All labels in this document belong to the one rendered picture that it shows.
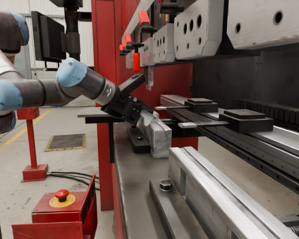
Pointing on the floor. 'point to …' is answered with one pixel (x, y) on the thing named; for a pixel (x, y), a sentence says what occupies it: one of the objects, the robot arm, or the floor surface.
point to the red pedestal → (34, 172)
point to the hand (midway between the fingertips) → (154, 114)
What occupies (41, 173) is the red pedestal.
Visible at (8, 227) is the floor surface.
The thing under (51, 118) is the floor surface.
